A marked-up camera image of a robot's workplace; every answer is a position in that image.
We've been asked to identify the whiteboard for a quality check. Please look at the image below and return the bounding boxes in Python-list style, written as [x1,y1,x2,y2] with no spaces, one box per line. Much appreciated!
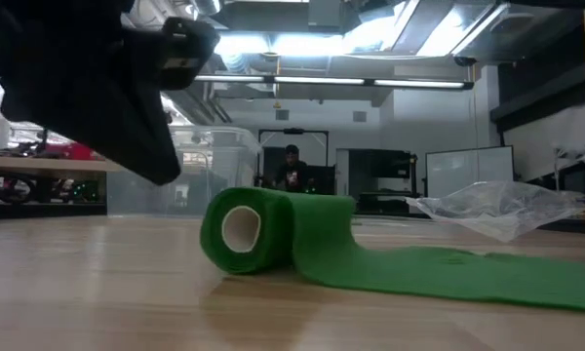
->
[424,144,515,200]

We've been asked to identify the green bandage roll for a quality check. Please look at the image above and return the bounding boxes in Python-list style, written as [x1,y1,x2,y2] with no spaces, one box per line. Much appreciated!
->
[199,186,585,314]

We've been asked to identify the wooden workbench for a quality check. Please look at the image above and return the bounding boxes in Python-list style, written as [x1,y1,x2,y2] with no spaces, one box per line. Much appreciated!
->
[0,155,124,180]

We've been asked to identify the clear plastic storage box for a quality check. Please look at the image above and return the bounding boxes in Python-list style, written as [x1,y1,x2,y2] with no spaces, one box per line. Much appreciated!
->
[105,125,264,218]

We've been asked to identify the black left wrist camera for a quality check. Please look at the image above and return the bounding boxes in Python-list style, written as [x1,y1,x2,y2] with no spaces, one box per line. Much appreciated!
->
[159,17,221,93]

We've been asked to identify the long ceiling light bar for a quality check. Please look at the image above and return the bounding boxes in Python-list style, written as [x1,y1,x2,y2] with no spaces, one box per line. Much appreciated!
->
[193,73,475,92]

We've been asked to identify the black robot station frame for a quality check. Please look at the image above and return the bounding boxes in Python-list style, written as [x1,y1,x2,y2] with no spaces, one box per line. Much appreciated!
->
[256,127,331,196]

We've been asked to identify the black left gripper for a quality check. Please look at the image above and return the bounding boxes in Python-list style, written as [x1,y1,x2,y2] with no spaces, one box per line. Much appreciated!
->
[0,0,182,187]

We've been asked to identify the person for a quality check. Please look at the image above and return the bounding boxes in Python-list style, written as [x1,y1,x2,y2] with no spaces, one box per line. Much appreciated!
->
[271,143,314,194]

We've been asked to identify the red plastic bin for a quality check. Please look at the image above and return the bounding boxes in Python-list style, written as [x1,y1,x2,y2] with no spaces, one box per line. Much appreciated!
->
[53,142,98,161]

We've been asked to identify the clear plastic zip bag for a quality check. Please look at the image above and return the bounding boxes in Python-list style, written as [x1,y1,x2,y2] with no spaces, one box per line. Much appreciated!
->
[405,180,585,244]

